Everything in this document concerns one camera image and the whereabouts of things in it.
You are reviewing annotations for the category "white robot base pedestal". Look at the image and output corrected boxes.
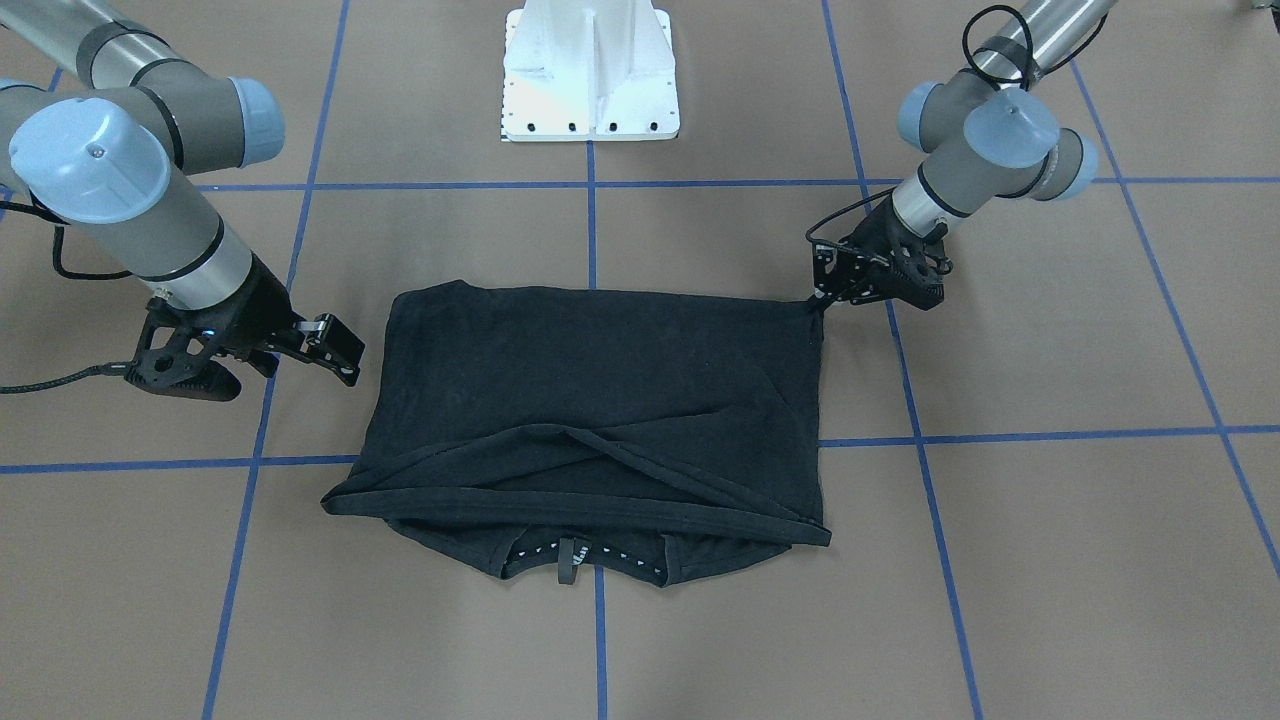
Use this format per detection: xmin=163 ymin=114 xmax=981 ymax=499
xmin=500 ymin=1 xmax=681 ymax=143

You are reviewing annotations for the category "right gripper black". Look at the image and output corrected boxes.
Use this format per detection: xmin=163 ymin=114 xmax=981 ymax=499
xmin=124 ymin=258 xmax=366 ymax=402

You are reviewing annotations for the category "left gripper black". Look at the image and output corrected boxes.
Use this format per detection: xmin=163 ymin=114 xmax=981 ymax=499
xmin=838 ymin=210 xmax=948 ymax=309

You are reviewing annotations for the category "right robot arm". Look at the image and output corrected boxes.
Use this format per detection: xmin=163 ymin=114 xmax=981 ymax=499
xmin=1 ymin=1 xmax=364 ymax=402

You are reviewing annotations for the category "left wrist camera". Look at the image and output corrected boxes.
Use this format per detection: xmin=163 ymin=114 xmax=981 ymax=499
xmin=808 ymin=241 xmax=865 ymax=311

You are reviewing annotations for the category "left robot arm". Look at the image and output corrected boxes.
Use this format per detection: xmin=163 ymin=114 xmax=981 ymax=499
xmin=806 ymin=1 xmax=1112 ymax=310

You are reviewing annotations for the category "black t-shirt with logo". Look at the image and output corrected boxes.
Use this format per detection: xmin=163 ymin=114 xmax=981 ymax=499
xmin=321 ymin=281 xmax=831 ymax=587

